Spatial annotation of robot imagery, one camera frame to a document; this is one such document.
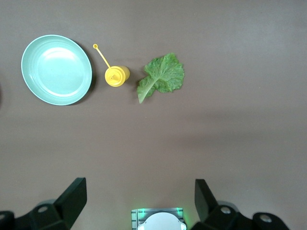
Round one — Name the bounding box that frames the mint green plate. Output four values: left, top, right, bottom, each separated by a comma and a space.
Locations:
21, 34, 93, 106

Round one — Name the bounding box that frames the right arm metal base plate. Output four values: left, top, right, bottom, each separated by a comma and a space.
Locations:
131, 207, 185, 230

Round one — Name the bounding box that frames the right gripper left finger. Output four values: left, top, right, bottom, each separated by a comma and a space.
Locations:
0, 177, 87, 230

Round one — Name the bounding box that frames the yellow mustard squeeze bottle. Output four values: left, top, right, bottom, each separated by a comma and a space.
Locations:
93, 43, 130, 87

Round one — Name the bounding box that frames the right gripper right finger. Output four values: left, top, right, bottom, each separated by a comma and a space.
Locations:
191, 179, 291, 230

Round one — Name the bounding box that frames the green lettuce leaf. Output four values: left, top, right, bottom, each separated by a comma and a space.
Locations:
136, 52, 185, 104

